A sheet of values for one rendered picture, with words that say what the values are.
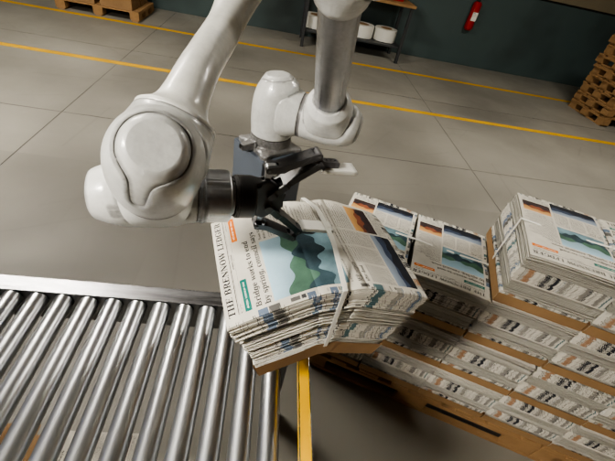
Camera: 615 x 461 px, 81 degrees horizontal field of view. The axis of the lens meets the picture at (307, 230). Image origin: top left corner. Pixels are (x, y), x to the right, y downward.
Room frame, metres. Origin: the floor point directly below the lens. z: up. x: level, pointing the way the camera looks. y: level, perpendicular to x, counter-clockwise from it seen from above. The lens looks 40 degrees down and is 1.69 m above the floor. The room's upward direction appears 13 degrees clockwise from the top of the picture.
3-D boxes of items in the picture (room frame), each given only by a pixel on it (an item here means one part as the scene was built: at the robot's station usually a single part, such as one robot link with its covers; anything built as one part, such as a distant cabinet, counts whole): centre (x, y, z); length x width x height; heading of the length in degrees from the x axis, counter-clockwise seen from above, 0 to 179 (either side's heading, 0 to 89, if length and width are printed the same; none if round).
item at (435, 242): (1.05, -0.70, 0.42); 1.17 x 0.39 x 0.83; 79
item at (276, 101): (1.25, 0.21, 1.17); 0.18 x 0.16 x 0.22; 86
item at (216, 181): (0.47, 0.16, 1.31); 0.09 x 0.06 x 0.09; 26
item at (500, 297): (1.02, -0.83, 0.86); 0.38 x 0.29 x 0.04; 170
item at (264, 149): (1.24, 0.23, 1.03); 0.22 x 0.18 x 0.06; 137
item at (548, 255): (1.02, -0.83, 0.95); 0.38 x 0.29 x 0.23; 170
